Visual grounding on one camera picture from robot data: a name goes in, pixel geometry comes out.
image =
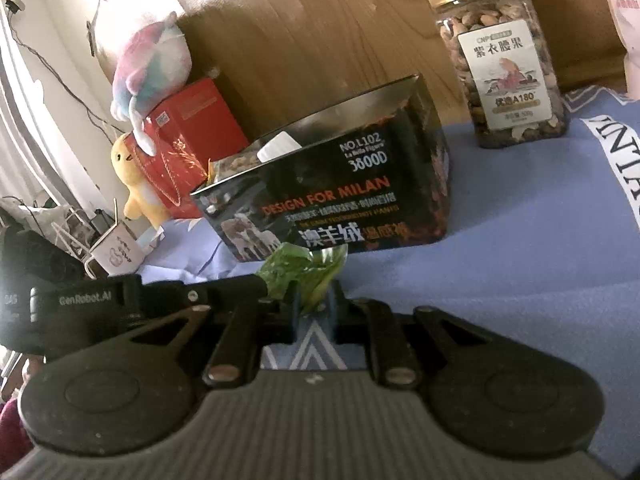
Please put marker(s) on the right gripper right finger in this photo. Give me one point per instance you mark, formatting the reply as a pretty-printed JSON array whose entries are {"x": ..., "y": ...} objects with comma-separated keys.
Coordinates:
[{"x": 371, "y": 325}]

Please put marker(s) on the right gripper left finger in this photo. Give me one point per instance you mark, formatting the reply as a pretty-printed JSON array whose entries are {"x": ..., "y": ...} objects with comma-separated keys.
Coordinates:
[{"x": 252, "y": 327}]

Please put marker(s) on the green snack packet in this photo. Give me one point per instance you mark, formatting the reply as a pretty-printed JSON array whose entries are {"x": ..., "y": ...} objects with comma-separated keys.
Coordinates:
[{"x": 312, "y": 270}]

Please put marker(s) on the white enamel mug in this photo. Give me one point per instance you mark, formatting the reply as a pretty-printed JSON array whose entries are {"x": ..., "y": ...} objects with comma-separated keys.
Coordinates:
[{"x": 117, "y": 252}]

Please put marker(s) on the yellow duck plush toy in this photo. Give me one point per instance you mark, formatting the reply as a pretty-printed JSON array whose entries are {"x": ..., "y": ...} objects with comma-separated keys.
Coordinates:
[{"x": 142, "y": 200}]

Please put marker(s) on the black sheep print box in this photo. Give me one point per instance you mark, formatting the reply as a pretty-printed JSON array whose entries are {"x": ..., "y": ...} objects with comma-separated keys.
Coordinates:
[{"x": 370, "y": 173}]

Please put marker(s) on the blue patterned tablecloth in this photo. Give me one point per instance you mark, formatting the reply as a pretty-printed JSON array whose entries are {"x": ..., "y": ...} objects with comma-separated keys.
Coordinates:
[{"x": 543, "y": 248}]

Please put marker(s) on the red gift box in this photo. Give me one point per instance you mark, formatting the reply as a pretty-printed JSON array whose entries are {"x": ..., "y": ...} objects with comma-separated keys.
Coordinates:
[{"x": 189, "y": 129}]

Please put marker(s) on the pink blue plush toy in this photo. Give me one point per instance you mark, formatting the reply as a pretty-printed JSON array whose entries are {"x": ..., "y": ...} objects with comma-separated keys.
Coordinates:
[{"x": 155, "y": 63}]

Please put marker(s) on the wooden board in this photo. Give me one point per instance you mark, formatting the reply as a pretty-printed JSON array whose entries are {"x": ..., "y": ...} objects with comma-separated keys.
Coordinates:
[{"x": 275, "y": 61}]

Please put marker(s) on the glass jar of nuts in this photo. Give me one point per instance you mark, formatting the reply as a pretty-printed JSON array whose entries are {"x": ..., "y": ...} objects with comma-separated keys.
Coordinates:
[{"x": 504, "y": 67}]

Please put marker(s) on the pink fried twist bag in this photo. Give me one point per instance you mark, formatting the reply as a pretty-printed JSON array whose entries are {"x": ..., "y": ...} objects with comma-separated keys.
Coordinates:
[{"x": 625, "y": 14}]

